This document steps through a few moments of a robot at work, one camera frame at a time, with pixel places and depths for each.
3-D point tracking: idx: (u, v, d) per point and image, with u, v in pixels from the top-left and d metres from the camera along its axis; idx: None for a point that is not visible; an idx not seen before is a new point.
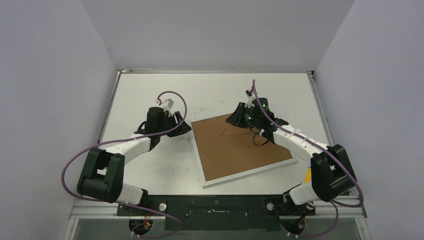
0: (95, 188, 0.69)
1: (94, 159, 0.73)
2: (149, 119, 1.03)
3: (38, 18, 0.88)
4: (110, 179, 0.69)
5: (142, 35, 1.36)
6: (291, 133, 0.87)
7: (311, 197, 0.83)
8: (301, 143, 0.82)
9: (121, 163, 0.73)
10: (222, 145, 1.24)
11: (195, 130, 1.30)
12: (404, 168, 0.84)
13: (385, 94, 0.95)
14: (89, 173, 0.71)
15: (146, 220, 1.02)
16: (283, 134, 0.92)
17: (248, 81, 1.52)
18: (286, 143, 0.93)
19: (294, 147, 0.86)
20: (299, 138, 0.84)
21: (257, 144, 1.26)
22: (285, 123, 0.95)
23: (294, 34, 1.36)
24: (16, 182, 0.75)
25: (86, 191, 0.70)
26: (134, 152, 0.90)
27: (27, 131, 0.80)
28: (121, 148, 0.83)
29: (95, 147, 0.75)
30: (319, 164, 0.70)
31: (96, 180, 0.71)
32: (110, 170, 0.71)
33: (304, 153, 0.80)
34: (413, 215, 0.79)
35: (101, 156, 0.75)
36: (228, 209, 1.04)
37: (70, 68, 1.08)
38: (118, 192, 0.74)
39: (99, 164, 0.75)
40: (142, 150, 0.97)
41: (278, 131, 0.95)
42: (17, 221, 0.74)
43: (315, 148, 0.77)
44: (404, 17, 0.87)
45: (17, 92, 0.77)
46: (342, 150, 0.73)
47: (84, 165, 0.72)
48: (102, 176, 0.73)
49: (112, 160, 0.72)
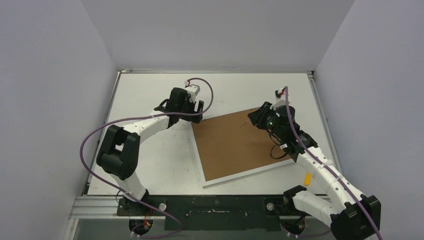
0: (110, 162, 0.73)
1: (111, 136, 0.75)
2: (172, 98, 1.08)
3: (38, 18, 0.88)
4: (125, 157, 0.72)
5: (142, 34, 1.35)
6: (322, 165, 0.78)
7: (319, 216, 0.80)
8: (333, 182, 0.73)
9: (137, 143, 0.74)
10: (222, 145, 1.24)
11: (196, 130, 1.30)
12: (404, 168, 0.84)
13: (385, 94, 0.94)
14: (107, 148, 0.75)
15: (146, 221, 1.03)
16: (310, 161, 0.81)
17: (248, 81, 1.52)
18: (310, 170, 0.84)
19: (321, 181, 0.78)
20: (330, 173, 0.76)
21: (258, 144, 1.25)
22: (314, 145, 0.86)
23: (294, 34, 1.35)
24: (16, 182, 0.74)
25: (103, 164, 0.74)
26: (150, 130, 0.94)
27: (27, 131, 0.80)
28: (138, 128, 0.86)
29: (114, 125, 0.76)
30: (350, 218, 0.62)
31: (112, 155, 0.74)
32: (126, 148, 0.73)
33: (332, 193, 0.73)
34: (414, 215, 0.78)
35: (119, 133, 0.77)
36: (228, 209, 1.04)
37: (70, 67, 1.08)
38: (131, 167, 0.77)
39: (117, 141, 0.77)
40: (160, 128, 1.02)
41: (304, 154, 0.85)
42: (16, 221, 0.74)
43: (348, 194, 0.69)
44: (403, 17, 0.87)
45: (17, 91, 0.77)
46: (377, 203, 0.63)
47: (103, 140, 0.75)
48: (119, 152, 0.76)
49: (127, 139, 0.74)
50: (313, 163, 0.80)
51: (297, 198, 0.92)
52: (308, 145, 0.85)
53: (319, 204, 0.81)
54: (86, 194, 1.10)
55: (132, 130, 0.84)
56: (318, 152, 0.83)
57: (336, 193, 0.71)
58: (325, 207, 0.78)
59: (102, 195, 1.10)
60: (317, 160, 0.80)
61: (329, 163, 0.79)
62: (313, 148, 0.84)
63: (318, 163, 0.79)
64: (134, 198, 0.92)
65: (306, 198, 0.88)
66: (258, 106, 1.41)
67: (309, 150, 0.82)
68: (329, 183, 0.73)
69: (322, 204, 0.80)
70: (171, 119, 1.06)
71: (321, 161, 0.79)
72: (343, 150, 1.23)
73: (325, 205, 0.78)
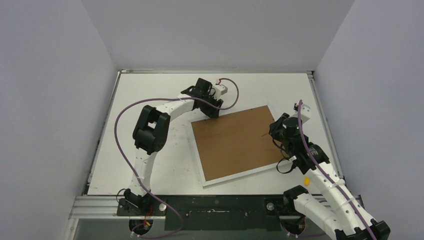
0: (144, 137, 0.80)
1: (145, 114, 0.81)
2: (198, 85, 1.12)
3: (38, 19, 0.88)
4: (158, 133, 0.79)
5: (142, 35, 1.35)
6: (333, 185, 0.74)
7: (320, 224, 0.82)
8: (343, 204, 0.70)
9: (167, 121, 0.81)
10: (222, 145, 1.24)
11: (196, 130, 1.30)
12: (404, 168, 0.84)
13: (386, 94, 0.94)
14: (142, 125, 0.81)
15: (146, 221, 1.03)
16: (320, 178, 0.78)
17: (249, 81, 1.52)
18: (318, 186, 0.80)
19: (329, 199, 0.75)
20: (341, 194, 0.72)
21: (258, 143, 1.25)
22: (325, 161, 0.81)
23: (294, 35, 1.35)
24: (16, 182, 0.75)
25: (137, 139, 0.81)
26: (178, 112, 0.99)
27: (26, 131, 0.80)
28: (168, 109, 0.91)
29: (148, 105, 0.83)
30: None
31: (146, 131, 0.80)
32: (159, 125, 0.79)
33: (341, 215, 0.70)
34: (414, 215, 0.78)
35: (152, 112, 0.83)
36: (228, 209, 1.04)
37: (70, 67, 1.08)
38: (161, 143, 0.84)
39: (150, 119, 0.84)
40: (184, 111, 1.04)
41: (315, 171, 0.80)
42: (16, 221, 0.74)
43: (357, 219, 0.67)
44: (404, 17, 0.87)
45: (17, 91, 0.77)
46: (386, 230, 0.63)
47: (139, 117, 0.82)
48: (152, 128, 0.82)
49: (160, 118, 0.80)
50: (324, 181, 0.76)
51: (299, 202, 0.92)
52: (320, 162, 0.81)
53: (322, 214, 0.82)
54: (86, 194, 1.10)
55: (163, 111, 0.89)
56: (330, 168, 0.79)
57: (346, 216, 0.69)
58: (329, 218, 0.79)
59: (102, 195, 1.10)
60: (328, 179, 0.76)
61: (340, 182, 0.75)
62: (324, 165, 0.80)
63: (329, 181, 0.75)
64: (144, 188, 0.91)
65: (306, 203, 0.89)
66: (259, 106, 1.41)
67: (320, 167, 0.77)
68: (339, 205, 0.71)
69: (325, 215, 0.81)
70: (195, 104, 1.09)
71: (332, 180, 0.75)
72: (343, 150, 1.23)
73: (329, 216, 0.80)
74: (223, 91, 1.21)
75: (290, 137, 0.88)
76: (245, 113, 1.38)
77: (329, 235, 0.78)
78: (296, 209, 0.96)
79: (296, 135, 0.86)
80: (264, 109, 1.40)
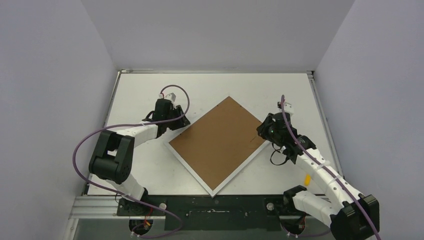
0: (105, 167, 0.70)
1: (105, 140, 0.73)
2: (157, 109, 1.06)
3: (39, 19, 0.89)
4: (121, 158, 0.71)
5: (142, 35, 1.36)
6: (320, 165, 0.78)
7: (319, 217, 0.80)
8: (330, 182, 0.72)
9: (131, 144, 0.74)
10: (221, 145, 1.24)
11: (196, 130, 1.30)
12: (404, 167, 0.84)
13: (385, 94, 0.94)
14: (100, 152, 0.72)
15: (146, 221, 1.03)
16: (309, 163, 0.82)
17: (248, 81, 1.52)
18: (309, 172, 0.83)
19: (319, 181, 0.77)
20: (329, 174, 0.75)
21: (258, 143, 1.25)
22: (312, 146, 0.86)
23: (294, 35, 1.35)
24: (16, 182, 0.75)
25: (97, 170, 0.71)
26: (142, 137, 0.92)
27: (27, 131, 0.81)
28: (130, 132, 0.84)
29: (106, 129, 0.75)
30: (349, 217, 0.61)
31: (106, 159, 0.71)
32: (121, 149, 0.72)
33: (331, 194, 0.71)
34: (414, 215, 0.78)
35: (112, 137, 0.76)
36: (228, 209, 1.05)
37: (70, 67, 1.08)
38: (126, 171, 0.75)
39: (109, 146, 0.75)
40: (149, 137, 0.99)
41: (303, 155, 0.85)
42: (15, 221, 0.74)
43: (345, 194, 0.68)
44: (403, 17, 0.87)
45: (17, 92, 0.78)
46: (375, 202, 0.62)
47: (95, 146, 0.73)
48: (112, 157, 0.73)
49: (122, 141, 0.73)
50: (311, 164, 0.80)
51: (297, 198, 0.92)
52: (307, 147, 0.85)
53: (319, 204, 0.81)
54: (86, 194, 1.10)
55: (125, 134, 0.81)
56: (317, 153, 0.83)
57: (334, 193, 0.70)
58: (325, 207, 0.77)
59: (102, 195, 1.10)
60: (315, 161, 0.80)
61: (327, 164, 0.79)
62: (311, 150, 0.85)
63: (316, 163, 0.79)
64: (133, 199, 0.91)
65: (305, 199, 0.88)
66: (223, 99, 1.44)
67: (307, 152, 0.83)
68: (327, 182, 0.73)
69: (321, 204, 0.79)
70: (159, 130, 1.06)
71: (318, 161, 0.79)
72: (343, 150, 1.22)
73: (325, 205, 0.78)
74: (173, 98, 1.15)
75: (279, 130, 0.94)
76: (244, 114, 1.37)
77: (328, 224, 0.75)
78: (297, 208, 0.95)
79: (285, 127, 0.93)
80: (228, 100, 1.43)
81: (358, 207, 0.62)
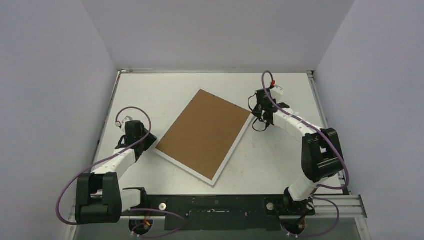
0: (95, 213, 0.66)
1: (84, 187, 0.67)
2: (128, 132, 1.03)
3: (38, 20, 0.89)
4: (109, 200, 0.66)
5: (142, 35, 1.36)
6: (289, 115, 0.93)
7: (304, 184, 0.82)
8: (297, 124, 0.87)
9: (115, 182, 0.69)
10: (203, 136, 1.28)
11: (177, 124, 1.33)
12: (404, 168, 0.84)
13: (385, 95, 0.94)
14: (84, 200, 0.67)
15: (146, 220, 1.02)
16: (282, 116, 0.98)
17: (248, 81, 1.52)
18: (283, 125, 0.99)
19: (291, 128, 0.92)
20: (296, 119, 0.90)
21: (235, 129, 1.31)
22: (286, 107, 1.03)
23: (294, 35, 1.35)
24: (16, 181, 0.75)
25: (86, 219, 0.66)
26: (121, 167, 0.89)
27: (26, 132, 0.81)
28: (110, 168, 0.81)
29: (83, 174, 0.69)
30: (309, 142, 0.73)
31: (94, 204, 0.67)
32: (106, 190, 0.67)
33: (299, 133, 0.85)
34: (414, 215, 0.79)
35: (92, 180, 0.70)
36: (228, 209, 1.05)
37: (69, 67, 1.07)
38: (120, 209, 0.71)
39: (92, 189, 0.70)
40: (128, 164, 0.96)
41: (277, 112, 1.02)
42: (16, 221, 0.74)
43: (309, 130, 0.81)
44: (404, 18, 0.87)
45: (17, 92, 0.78)
46: (334, 133, 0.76)
47: (76, 193, 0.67)
48: (99, 199, 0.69)
49: (105, 181, 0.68)
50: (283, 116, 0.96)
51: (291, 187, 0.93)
52: (281, 107, 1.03)
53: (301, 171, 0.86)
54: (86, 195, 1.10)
55: (105, 171, 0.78)
56: (289, 110, 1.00)
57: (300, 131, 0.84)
58: None
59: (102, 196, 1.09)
60: (286, 113, 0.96)
61: (296, 114, 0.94)
62: (287, 109, 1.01)
63: (286, 114, 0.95)
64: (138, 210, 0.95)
65: (296, 183, 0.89)
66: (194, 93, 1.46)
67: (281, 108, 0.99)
68: (294, 125, 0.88)
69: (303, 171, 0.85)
70: (137, 153, 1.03)
71: (288, 113, 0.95)
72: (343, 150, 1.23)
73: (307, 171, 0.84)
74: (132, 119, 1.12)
75: (261, 99, 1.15)
76: (222, 104, 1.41)
77: (310, 183, 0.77)
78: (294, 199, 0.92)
79: (265, 97, 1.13)
80: (200, 94, 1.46)
81: (320, 135, 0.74)
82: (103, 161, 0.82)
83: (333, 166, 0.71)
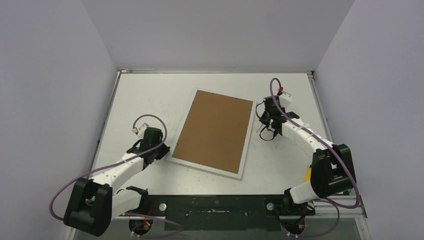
0: (81, 221, 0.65)
1: (79, 192, 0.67)
2: (146, 137, 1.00)
3: (38, 20, 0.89)
4: (97, 214, 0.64)
5: (142, 36, 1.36)
6: (299, 126, 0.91)
7: (309, 194, 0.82)
8: (307, 137, 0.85)
9: (108, 197, 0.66)
10: (206, 133, 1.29)
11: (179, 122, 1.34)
12: (404, 168, 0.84)
13: (385, 95, 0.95)
14: (75, 206, 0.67)
15: (146, 221, 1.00)
16: (291, 127, 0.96)
17: (248, 81, 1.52)
18: (292, 135, 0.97)
19: (301, 140, 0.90)
20: (307, 132, 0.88)
21: (237, 126, 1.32)
22: (296, 117, 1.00)
23: (294, 35, 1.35)
24: (16, 182, 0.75)
25: (73, 224, 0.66)
26: (124, 176, 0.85)
27: (26, 131, 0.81)
28: (109, 178, 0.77)
29: (82, 178, 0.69)
30: (320, 159, 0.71)
31: (83, 212, 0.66)
32: (97, 204, 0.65)
33: (310, 147, 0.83)
34: (413, 215, 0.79)
35: (89, 187, 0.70)
36: (228, 209, 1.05)
37: (69, 68, 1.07)
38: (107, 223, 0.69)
39: (87, 194, 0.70)
40: (133, 173, 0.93)
41: (287, 122, 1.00)
42: (17, 220, 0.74)
43: (320, 144, 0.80)
44: (403, 18, 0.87)
45: (16, 92, 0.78)
46: (347, 150, 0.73)
47: (71, 197, 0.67)
48: (90, 206, 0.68)
49: (99, 193, 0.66)
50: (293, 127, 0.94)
51: (294, 189, 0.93)
52: (291, 116, 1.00)
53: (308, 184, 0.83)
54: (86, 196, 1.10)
55: (103, 182, 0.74)
56: (298, 121, 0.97)
57: (310, 144, 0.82)
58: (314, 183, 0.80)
59: None
60: (296, 125, 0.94)
61: (307, 126, 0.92)
62: (297, 119, 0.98)
63: (296, 126, 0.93)
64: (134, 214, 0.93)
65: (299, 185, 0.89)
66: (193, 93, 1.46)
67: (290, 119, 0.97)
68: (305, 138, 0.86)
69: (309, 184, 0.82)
70: (146, 161, 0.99)
71: (298, 124, 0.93)
72: None
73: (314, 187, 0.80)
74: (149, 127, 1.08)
75: (270, 107, 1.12)
76: (224, 102, 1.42)
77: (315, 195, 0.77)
78: (294, 201, 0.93)
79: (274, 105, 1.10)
80: (199, 94, 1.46)
81: (332, 152, 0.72)
82: (105, 169, 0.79)
83: (339, 187, 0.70)
